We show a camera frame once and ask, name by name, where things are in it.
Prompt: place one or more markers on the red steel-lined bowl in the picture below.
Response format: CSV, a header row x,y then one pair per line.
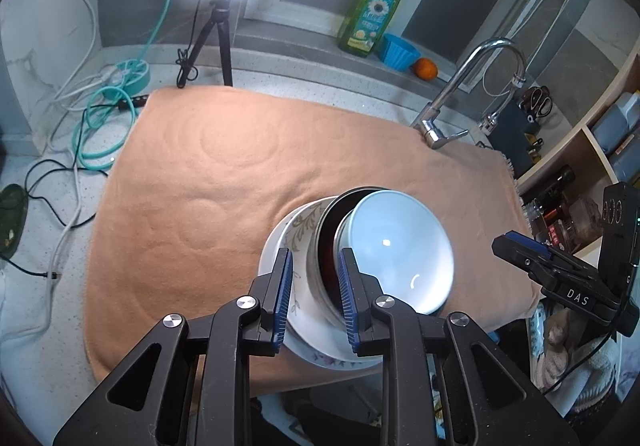
x,y
330,261

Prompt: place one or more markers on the orange cloth mat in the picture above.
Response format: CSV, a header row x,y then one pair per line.
x,y
190,206

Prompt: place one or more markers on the black scissors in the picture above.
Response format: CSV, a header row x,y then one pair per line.
x,y
537,100

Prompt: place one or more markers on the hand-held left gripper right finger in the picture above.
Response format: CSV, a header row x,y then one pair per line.
x,y
347,301

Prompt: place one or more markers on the blue ribbed cup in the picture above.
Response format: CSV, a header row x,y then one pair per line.
x,y
400,53

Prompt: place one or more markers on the white plate pink flower print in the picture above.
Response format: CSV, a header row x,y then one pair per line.
x,y
265,256

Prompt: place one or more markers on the pale blue ceramic bowl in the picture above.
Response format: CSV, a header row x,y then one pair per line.
x,y
400,246

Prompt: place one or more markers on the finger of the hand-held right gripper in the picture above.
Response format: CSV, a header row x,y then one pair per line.
x,y
522,258
580,273

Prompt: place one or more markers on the green dish soap bottle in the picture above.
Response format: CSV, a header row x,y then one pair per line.
x,y
370,20

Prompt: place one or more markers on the white plate green leaf print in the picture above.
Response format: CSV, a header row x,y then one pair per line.
x,y
300,231

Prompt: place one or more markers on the chrome faucet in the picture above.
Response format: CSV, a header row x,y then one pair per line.
x,y
450,90

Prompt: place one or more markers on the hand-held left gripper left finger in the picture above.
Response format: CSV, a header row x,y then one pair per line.
x,y
285,296

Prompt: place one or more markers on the dark green dish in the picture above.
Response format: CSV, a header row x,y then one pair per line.
x,y
12,221

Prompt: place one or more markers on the orange fruit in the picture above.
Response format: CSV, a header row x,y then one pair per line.
x,y
425,69

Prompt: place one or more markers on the black inline switch box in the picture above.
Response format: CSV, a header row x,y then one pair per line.
x,y
127,103

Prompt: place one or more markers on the beige shelf unit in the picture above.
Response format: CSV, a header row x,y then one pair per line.
x,y
575,145

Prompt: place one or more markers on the dark blue utensil holder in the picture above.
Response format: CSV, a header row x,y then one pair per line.
x,y
512,130

